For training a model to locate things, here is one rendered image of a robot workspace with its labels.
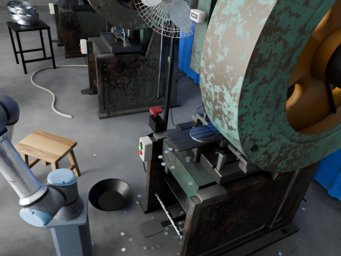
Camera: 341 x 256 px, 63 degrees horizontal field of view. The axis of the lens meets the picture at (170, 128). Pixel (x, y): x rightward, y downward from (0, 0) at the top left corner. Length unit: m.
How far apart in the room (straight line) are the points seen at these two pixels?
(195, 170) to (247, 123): 0.68
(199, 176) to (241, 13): 0.87
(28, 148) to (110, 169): 0.64
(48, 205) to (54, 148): 0.85
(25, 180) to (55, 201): 0.15
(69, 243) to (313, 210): 1.72
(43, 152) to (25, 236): 0.53
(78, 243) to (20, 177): 0.54
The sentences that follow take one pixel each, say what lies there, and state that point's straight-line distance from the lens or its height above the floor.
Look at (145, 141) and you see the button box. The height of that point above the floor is 0.63.
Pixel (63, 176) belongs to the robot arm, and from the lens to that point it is 1.32.
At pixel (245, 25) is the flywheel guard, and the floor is 1.44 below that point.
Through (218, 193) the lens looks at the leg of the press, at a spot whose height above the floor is 0.64.
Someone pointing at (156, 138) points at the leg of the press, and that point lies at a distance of 1.58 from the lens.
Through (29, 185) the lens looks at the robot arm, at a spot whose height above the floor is 0.75.
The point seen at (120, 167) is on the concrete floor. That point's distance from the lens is 2.32.
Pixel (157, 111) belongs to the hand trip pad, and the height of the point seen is 0.76.
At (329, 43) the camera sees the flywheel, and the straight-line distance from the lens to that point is 0.94.
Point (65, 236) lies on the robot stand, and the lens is 1.53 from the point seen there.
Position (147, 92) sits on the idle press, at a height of 0.20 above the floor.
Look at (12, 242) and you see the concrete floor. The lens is 2.03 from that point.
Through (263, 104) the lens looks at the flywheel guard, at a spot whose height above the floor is 1.25.
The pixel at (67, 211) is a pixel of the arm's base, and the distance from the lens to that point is 1.41.
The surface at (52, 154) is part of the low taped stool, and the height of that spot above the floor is 0.33.
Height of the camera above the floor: 1.58
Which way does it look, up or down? 34 degrees down
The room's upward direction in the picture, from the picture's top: 6 degrees clockwise
